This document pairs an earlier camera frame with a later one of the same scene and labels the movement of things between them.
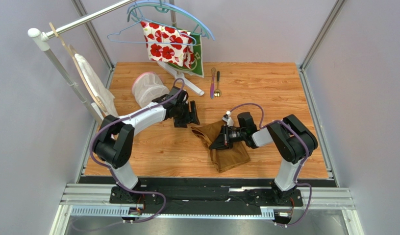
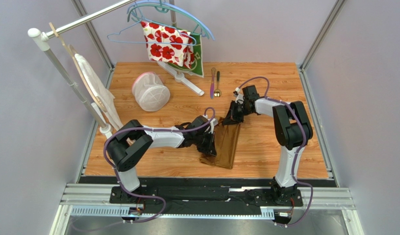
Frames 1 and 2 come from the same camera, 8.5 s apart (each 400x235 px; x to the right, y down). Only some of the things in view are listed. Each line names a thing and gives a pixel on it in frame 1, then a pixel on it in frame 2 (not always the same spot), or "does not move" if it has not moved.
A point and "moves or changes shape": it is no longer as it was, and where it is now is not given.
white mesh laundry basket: x=147 y=86 does not move
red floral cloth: x=168 y=44 does not move
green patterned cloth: x=197 y=69 does not move
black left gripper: x=191 y=117 -> x=211 y=148
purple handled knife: x=212 y=83 does not move
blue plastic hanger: x=160 y=2 does not move
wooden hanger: x=72 y=51 does not move
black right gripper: x=226 y=136 -> x=234 y=114
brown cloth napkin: x=224 y=158 moves or changes shape
